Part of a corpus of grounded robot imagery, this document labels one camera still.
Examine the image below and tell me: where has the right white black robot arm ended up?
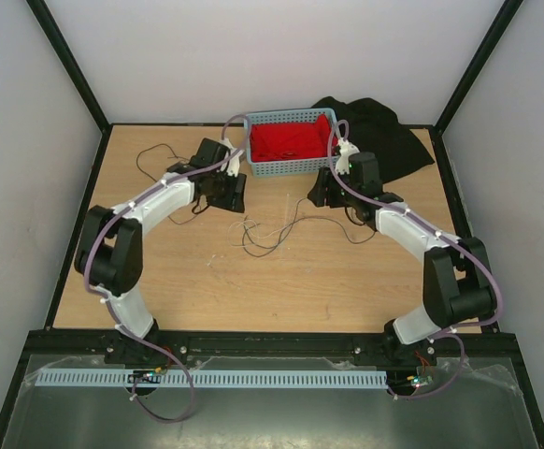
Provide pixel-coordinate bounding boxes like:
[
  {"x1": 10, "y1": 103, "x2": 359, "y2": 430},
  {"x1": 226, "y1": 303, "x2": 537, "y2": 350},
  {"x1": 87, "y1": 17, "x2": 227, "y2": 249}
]
[{"x1": 308, "y1": 152, "x2": 498, "y2": 364}]

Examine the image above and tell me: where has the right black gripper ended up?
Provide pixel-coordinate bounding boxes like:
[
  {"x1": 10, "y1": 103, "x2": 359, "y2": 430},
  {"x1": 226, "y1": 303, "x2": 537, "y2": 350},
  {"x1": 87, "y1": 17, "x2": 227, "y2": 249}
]
[{"x1": 307, "y1": 167, "x2": 361, "y2": 209}]

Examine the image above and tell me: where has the red cloth in basket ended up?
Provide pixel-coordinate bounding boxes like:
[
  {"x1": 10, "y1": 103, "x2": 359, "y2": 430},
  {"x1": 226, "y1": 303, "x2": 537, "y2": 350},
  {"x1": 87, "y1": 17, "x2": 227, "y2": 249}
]
[{"x1": 250, "y1": 115, "x2": 331, "y2": 163}]

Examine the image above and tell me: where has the thin white wire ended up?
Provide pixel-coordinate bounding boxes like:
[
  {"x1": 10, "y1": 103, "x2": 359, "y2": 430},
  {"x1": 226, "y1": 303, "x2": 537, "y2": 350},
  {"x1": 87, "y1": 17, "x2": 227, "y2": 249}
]
[{"x1": 227, "y1": 217, "x2": 292, "y2": 249}]

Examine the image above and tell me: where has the black cloth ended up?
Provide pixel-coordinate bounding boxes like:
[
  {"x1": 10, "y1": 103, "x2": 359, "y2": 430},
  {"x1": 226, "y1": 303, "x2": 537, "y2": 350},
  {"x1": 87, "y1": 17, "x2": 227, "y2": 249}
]
[{"x1": 311, "y1": 96, "x2": 435, "y2": 183}]

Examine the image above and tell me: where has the light blue slotted cable duct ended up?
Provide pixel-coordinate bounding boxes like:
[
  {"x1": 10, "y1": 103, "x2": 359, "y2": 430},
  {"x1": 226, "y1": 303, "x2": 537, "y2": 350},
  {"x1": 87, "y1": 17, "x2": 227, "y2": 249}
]
[{"x1": 35, "y1": 369, "x2": 387, "y2": 390}]

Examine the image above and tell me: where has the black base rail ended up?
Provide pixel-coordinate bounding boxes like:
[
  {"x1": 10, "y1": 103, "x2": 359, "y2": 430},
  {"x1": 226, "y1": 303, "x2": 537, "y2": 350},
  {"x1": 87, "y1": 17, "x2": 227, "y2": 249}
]
[{"x1": 23, "y1": 329, "x2": 519, "y2": 369}]

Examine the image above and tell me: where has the light blue plastic basket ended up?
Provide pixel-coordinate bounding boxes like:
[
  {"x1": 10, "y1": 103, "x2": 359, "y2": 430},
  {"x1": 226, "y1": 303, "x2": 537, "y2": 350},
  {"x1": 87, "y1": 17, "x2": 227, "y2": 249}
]
[{"x1": 244, "y1": 108, "x2": 336, "y2": 178}]

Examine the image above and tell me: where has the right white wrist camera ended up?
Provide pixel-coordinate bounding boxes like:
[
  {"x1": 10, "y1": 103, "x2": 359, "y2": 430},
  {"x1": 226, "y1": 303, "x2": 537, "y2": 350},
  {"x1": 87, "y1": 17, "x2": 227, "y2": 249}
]
[{"x1": 334, "y1": 138, "x2": 360, "y2": 175}]

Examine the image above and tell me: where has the single black wire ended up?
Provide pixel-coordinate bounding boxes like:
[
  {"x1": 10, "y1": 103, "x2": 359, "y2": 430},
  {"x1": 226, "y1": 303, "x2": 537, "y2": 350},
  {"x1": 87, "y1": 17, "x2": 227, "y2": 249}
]
[{"x1": 241, "y1": 196, "x2": 377, "y2": 258}]

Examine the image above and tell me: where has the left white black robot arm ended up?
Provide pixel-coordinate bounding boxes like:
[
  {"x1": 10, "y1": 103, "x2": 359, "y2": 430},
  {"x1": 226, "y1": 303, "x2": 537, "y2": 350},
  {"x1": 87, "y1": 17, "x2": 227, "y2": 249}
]
[{"x1": 74, "y1": 138, "x2": 246, "y2": 363}]

